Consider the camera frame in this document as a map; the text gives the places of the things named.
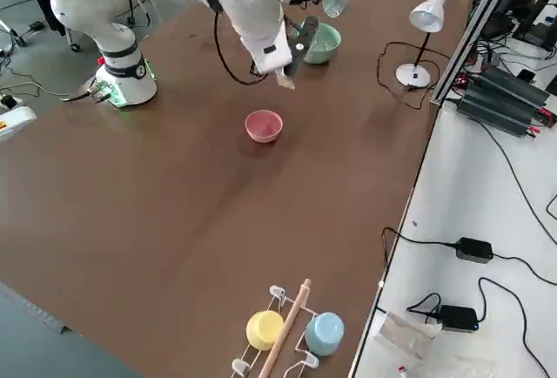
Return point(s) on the light wooden spoon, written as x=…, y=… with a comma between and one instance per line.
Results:
x=287, y=83

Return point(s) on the large green bowl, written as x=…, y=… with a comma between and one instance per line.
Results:
x=326, y=51

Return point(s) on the pink bowl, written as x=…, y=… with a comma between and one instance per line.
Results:
x=263, y=130

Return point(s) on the white desk lamp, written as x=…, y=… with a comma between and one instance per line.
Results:
x=428, y=12

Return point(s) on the black ribbed power supply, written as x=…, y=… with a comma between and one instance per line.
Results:
x=500, y=101

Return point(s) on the white side table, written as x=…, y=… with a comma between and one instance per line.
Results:
x=461, y=186

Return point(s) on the black power adapter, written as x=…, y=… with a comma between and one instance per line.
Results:
x=474, y=249
x=457, y=318

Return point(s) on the yellow cup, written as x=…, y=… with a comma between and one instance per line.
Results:
x=263, y=330

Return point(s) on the blue cup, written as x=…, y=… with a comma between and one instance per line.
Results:
x=324, y=334

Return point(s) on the white control box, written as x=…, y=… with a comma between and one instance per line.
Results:
x=15, y=123

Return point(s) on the clear plastic bag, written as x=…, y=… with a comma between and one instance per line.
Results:
x=404, y=336

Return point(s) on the aluminium frame post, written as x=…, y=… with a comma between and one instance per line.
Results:
x=470, y=34

